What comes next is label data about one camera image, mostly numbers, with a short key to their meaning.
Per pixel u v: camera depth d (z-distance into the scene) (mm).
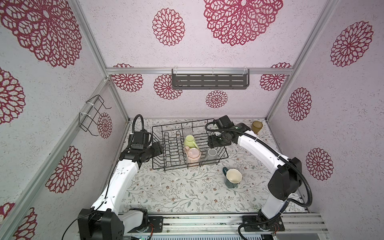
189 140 922
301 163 463
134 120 619
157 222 742
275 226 728
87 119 746
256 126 1091
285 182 451
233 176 853
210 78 966
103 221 381
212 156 856
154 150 715
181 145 980
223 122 662
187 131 1034
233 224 762
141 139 597
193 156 830
